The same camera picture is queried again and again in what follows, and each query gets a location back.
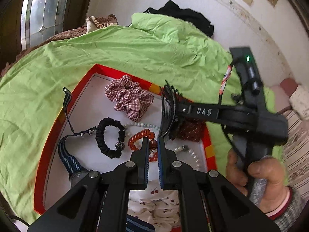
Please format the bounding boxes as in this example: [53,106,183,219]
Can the pink checked scrunchie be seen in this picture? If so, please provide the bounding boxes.
[105,75,154,122]

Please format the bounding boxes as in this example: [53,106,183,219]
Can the black braided bracelet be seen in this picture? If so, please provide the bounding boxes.
[95,117,126,159]

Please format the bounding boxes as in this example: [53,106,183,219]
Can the pale green bead bracelet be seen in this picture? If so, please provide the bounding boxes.
[123,121,160,137]

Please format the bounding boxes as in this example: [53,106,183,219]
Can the white pearl bracelet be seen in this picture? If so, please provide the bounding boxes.
[174,145,202,171]

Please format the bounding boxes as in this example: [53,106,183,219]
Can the dark red dotted scrunchie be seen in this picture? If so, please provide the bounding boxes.
[173,94,207,142]

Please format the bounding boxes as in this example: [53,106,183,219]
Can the black garment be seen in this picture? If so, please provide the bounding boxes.
[144,0,214,37]

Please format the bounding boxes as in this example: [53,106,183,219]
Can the red white striped cable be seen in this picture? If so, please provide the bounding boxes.
[218,61,235,104]

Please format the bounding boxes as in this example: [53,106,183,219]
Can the pink pillow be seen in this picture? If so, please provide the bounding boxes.
[270,78,298,113]

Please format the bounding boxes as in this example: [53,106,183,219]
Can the lime green bed sheet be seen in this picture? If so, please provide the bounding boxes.
[0,12,289,225]

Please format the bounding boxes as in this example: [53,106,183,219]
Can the black hair claw clip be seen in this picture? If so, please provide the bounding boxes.
[159,80,182,140]

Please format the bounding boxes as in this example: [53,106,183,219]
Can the blue striped strap watch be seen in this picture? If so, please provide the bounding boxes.
[57,87,97,188]

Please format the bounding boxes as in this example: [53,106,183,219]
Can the person's right hand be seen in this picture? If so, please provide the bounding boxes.
[226,149,290,213]

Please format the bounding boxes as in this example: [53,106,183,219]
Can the stained glass window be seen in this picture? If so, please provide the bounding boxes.
[20,0,68,50]

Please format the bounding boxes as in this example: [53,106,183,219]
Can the brown wooden door frame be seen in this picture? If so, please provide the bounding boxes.
[63,0,90,31]

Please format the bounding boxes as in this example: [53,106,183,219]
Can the grey knitted sleeve forearm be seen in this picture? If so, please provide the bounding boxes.
[266,186,305,232]

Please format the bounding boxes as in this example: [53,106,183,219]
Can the red and white tray box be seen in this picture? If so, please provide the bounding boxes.
[34,64,217,215]

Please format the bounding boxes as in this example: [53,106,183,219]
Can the red bead bracelet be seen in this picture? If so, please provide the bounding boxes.
[127,128,159,163]

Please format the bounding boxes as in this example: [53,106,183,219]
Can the brown knitted blanket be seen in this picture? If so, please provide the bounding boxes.
[1,14,118,78]

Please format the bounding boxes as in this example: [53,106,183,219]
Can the white dotted fabric scrunchie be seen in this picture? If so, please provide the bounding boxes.
[128,180,180,231]

